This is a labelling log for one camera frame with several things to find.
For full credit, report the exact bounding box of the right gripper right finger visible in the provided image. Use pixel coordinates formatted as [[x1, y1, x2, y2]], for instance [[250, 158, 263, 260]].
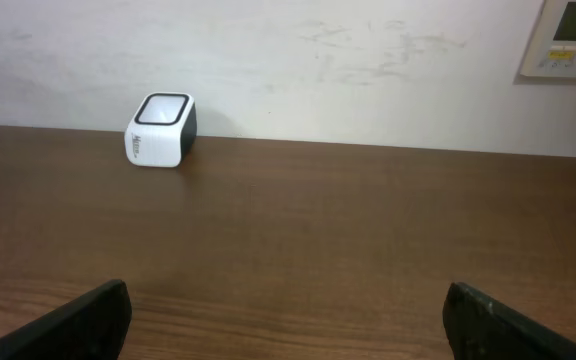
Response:
[[442, 282, 576, 360]]

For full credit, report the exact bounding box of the beige wall control panel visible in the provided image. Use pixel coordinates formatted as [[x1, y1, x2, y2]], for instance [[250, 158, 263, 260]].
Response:
[[519, 0, 576, 80]]

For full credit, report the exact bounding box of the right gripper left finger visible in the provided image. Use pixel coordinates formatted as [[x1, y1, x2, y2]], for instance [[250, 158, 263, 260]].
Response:
[[0, 280, 132, 360]]

